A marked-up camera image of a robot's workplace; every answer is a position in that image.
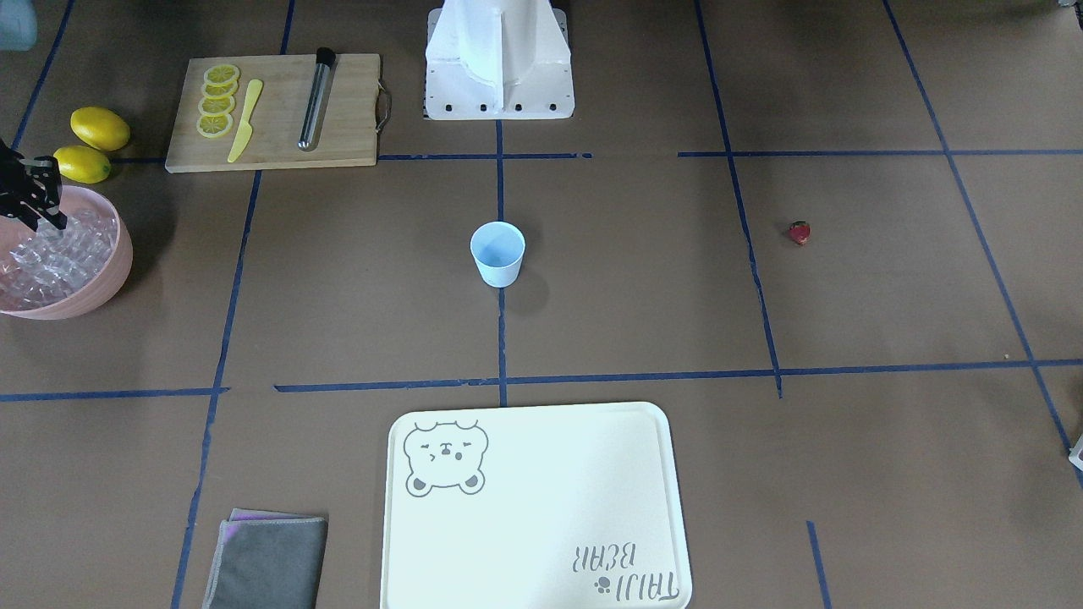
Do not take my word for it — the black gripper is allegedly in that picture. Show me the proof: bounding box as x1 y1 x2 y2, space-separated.
1 140 69 232

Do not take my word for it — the red strawberry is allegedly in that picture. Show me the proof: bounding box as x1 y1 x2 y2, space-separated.
788 221 811 246

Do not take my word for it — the pile of clear ice cubes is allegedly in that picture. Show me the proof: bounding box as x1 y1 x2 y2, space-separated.
1 208 118 310

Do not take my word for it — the light blue cup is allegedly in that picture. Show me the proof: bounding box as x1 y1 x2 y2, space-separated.
470 222 526 288

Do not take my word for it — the whole yellow lemon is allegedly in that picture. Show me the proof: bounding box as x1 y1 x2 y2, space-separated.
69 107 131 151
52 144 113 184

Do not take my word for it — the pink bowl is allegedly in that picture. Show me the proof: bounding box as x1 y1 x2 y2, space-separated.
3 185 133 320

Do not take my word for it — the lemon slice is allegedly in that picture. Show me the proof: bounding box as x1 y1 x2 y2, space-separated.
198 94 236 117
203 64 240 86
195 112 234 139
203 80 239 100

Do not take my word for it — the wooden cutting board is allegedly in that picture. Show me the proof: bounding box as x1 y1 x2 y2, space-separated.
165 53 389 173

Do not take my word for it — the yellow plastic knife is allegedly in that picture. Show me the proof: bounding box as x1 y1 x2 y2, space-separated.
227 80 264 163

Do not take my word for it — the steel muddler black tip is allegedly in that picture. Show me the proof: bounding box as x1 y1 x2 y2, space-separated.
297 47 337 151

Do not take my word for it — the grey folded cloth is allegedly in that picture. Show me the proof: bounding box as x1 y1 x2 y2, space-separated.
201 507 328 608

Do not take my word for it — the cream bear tray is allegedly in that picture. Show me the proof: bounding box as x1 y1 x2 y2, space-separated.
379 401 693 608

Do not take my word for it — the white rack corner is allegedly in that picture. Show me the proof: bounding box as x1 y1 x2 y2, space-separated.
1068 436 1083 472

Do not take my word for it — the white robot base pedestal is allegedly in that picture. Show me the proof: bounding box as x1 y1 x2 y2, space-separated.
423 1 575 121

